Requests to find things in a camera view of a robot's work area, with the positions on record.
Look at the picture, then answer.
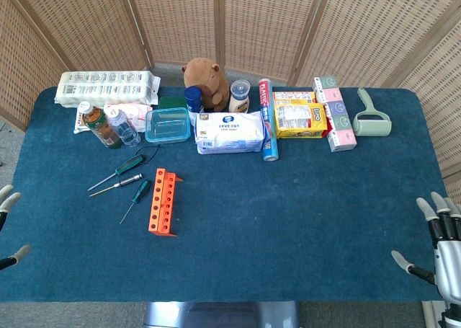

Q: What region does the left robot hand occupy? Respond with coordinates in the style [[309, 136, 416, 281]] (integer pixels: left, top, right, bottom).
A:
[[0, 184, 32, 271]]

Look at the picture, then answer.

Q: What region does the dark green box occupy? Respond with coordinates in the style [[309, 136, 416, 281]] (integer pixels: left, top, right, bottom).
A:
[[158, 96, 189, 110]]

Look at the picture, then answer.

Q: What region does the clear container blue lid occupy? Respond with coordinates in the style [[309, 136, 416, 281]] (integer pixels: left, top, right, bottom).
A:
[[144, 107, 192, 144]]

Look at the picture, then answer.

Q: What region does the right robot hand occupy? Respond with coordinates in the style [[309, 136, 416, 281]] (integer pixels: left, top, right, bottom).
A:
[[390, 191, 461, 306]]

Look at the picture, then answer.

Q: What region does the orange test tube rack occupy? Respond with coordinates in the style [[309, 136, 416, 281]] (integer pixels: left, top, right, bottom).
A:
[[148, 167, 184, 238]]

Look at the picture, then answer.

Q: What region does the large green black screwdriver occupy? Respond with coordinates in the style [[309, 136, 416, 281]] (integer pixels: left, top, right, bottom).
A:
[[87, 154, 146, 192]]

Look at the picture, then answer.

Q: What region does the blue plastic wrap roll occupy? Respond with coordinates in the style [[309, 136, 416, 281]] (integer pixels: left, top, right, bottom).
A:
[[257, 77, 280, 162]]

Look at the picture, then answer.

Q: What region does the blue cap spray can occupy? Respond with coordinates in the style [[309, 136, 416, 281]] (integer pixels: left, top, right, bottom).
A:
[[184, 85, 205, 127]]

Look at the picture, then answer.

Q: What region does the white wet wipes pack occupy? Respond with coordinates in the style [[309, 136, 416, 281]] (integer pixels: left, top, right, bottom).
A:
[[194, 110, 267, 156]]

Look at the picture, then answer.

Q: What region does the pale green lint roller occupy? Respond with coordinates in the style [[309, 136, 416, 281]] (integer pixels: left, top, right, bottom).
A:
[[352, 87, 393, 138]]

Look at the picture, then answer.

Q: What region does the pastel tissue box pack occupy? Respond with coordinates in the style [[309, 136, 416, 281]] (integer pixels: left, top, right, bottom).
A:
[[312, 76, 358, 153]]

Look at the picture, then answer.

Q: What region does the yellow snack bag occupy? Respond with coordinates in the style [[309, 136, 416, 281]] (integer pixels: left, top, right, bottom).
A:
[[274, 102, 328, 139]]

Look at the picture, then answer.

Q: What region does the silver metal handle screwdriver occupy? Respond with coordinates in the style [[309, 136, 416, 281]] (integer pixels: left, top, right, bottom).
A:
[[89, 173, 143, 198]]

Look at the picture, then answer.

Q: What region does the white packet red print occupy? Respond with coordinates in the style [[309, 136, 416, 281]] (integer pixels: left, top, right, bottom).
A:
[[73, 110, 89, 135]]

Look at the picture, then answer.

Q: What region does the thin black cable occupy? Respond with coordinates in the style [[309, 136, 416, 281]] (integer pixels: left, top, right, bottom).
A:
[[135, 144, 161, 163]]

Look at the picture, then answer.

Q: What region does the blue carpet table cover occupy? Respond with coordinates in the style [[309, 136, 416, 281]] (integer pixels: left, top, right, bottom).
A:
[[0, 86, 449, 303]]

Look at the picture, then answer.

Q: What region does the clear water bottle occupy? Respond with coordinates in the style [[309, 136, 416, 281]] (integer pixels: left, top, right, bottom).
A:
[[107, 107, 142, 148]]

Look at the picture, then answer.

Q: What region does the green tea bottle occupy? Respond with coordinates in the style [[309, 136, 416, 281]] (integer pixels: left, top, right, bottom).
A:
[[79, 101, 122, 150]]

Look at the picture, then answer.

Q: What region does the yellow red snack box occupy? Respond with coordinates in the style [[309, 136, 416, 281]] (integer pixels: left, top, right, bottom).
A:
[[272, 91, 333, 138]]

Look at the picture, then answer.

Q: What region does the rattan folding screen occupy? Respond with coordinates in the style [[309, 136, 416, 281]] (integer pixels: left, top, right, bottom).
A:
[[0, 0, 461, 199]]

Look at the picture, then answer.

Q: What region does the white paper roll pack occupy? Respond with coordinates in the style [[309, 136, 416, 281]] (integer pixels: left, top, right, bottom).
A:
[[54, 70, 161, 108]]

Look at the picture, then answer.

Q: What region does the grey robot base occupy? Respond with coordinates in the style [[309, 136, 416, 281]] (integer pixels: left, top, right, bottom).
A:
[[143, 300, 300, 328]]

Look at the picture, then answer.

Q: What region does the cream bottle clear cap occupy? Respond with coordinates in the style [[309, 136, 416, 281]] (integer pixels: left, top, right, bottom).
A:
[[228, 79, 251, 114]]

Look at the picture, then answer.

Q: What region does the brown capybara plush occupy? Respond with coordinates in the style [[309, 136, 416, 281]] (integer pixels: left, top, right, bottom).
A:
[[181, 57, 231, 113]]

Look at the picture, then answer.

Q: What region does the pink white plastic bag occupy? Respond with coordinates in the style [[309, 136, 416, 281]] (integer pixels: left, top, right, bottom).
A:
[[103, 103, 153, 133]]

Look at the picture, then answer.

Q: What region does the small thin green screwdriver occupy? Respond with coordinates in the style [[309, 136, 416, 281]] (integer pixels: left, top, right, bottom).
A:
[[120, 179, 152, 225]]

